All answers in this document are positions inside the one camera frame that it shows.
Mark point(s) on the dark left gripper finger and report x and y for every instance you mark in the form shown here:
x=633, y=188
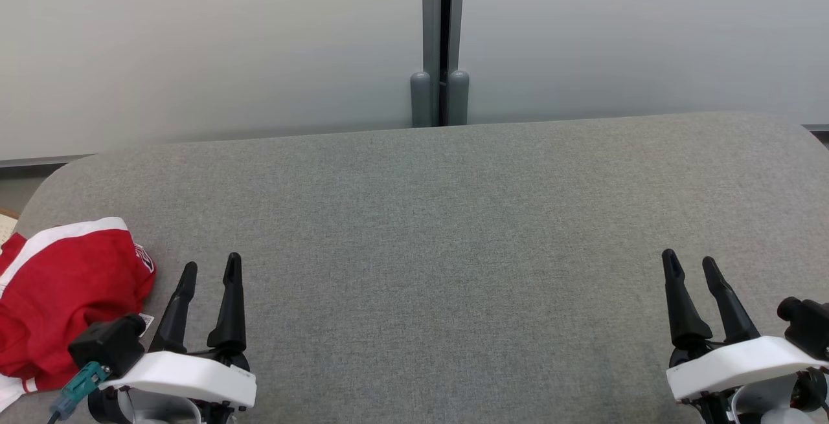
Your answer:
x=230, y=314
x=176, y=320

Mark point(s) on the beige wooden object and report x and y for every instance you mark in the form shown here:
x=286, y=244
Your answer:
x=6, y=223

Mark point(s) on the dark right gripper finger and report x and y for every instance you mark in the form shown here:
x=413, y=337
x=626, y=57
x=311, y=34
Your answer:
x=732, y=314
x=681, y=314

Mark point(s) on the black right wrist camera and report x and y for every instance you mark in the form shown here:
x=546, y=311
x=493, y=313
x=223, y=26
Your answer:
x=809, y=323

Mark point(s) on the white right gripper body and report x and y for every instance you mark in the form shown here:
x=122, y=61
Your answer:
x=745, y=362

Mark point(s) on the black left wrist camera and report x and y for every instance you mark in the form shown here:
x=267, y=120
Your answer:
x=107, y=343

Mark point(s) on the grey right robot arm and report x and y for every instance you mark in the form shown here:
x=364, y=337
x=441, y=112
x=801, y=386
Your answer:
x=764, y=406

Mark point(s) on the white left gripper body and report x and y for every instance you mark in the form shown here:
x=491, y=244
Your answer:
x=194, y=379

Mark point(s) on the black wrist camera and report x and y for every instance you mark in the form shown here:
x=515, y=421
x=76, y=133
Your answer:
x=809, y=323
x=107, y=343

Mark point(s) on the grey baseboard strip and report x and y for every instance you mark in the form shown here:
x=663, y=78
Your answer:
x=39, y=160
x=817, y=127

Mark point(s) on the grey partition frame post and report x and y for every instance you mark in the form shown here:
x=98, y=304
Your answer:
x=443, y=16

